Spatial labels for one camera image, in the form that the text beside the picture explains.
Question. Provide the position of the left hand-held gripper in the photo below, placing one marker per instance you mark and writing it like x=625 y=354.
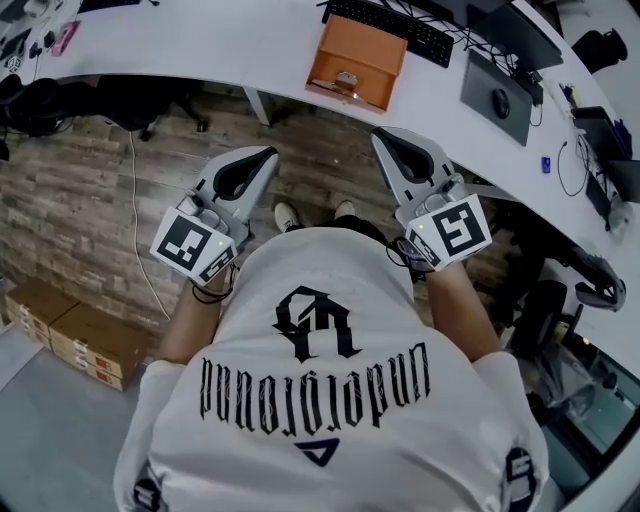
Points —
x=200 y=240

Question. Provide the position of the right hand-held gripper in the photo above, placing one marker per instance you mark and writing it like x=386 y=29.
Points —
x=450 y=230

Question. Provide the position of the small metal clip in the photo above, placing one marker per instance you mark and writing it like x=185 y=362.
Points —
x=346 y=82

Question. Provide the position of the orange box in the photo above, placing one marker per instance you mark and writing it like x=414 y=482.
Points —
x=360 y=50

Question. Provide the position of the person's right forearm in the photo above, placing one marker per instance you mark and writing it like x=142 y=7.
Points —
x=460 y=310

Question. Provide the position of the person's left forearm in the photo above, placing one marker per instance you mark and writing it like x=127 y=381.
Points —
x=195 y=325

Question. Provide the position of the white sneaker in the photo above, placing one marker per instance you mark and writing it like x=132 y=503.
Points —
x=345 y=209
x=286 y=216

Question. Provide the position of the white desk leg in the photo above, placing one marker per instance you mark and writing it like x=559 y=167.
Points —
x=257 y=105

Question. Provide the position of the black shorts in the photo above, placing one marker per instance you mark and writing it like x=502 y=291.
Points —
x=350 y=227

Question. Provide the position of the grey mouse pad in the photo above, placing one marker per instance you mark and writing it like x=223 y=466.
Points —
x=475 y=95

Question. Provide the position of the black computer mouse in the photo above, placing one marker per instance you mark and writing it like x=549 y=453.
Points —
x=500 y=102

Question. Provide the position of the black wrist band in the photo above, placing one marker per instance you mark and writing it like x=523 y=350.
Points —
x=215 y=290

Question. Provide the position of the black office chair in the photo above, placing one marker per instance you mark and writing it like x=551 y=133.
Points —
x=600 y=50
x=135 y=105
x=545 y=320

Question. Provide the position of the small blue object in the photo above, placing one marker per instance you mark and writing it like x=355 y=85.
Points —
x=546 y=165

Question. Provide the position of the large black keyboard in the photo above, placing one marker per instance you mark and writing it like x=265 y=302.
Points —
x=415 y=35

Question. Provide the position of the black monitor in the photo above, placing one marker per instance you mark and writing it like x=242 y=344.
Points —
x=525 y=35

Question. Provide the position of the black laptop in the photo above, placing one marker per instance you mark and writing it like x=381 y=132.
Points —
x=600 y=132

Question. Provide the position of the stack of cardboard boxes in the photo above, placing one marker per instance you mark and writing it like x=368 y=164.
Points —
x=85 y=335

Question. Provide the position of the pink box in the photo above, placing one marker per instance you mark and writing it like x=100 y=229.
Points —
x=66 y=37

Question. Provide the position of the person in white shirt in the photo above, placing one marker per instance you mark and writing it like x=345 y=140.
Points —
x=325 y=425

